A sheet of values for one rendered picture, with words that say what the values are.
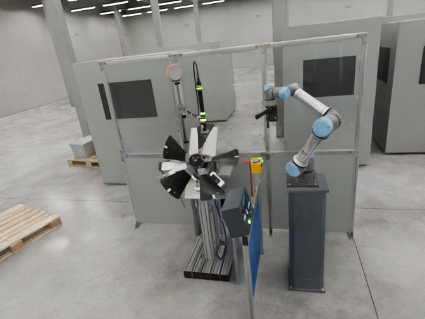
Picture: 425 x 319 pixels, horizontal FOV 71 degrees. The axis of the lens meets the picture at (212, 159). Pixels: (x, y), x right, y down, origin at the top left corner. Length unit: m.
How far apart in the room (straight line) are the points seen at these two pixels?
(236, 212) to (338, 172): 1.77
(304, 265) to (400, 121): 3.57
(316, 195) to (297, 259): 0.63
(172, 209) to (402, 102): 3.96
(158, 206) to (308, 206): 1.99
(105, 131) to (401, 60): 4.70
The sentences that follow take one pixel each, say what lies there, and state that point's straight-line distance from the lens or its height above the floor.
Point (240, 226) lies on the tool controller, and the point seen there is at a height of 1.13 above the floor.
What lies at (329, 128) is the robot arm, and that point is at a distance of 2.00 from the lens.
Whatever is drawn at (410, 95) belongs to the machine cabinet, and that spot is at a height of 1.01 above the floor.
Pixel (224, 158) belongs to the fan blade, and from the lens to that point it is 2.45.
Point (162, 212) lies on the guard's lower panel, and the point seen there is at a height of 0.21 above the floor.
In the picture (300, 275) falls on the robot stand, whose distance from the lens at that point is 2.86.
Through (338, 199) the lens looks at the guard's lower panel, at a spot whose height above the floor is 0.45.
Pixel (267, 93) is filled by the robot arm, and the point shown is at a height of 1.72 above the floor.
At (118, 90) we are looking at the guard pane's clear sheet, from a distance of 3.48.
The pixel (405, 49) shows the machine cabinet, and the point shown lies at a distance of 5.54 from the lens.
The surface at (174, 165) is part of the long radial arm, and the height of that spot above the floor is 1.12.
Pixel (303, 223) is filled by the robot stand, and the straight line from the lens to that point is 2.53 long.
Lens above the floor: 2.11
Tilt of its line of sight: 21 degrees down
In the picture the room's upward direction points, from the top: 7 degrees counter-clockwise
